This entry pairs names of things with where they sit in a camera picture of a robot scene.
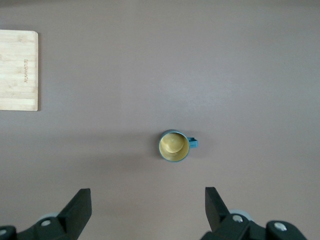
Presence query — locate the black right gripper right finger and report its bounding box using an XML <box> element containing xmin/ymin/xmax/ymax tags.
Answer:
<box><xmin>201</xmin><ymin>186</ymin><xmax>308</xmax><ymax>240</ymax></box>

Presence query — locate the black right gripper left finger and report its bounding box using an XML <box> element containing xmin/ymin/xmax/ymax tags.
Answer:
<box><xmin>0</xmin><ymin>188</ymin><xmax>93</xmax><ymax>240</ymax></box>

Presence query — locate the teal mug with yellow inside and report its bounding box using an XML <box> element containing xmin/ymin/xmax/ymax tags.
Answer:
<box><xmin>158</xmin><ymin>129</ymin><xmax>200</xmax><ymax>165</ymax></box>

